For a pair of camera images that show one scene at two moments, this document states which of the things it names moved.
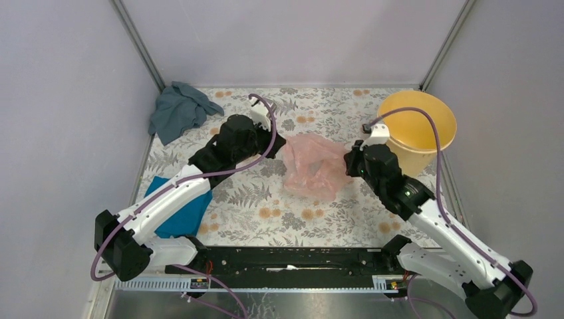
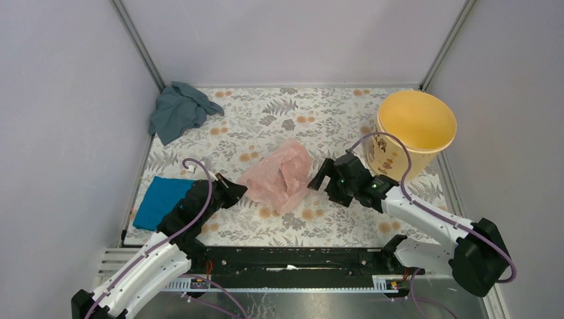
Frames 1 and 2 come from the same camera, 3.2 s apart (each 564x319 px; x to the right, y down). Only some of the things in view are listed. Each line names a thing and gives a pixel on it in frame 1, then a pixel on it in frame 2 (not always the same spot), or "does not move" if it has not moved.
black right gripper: (351, 157) → (334, 197)
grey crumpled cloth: (177, 109) does not move
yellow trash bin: (411, 134) does not move
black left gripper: (267, 135) → (233, 192)
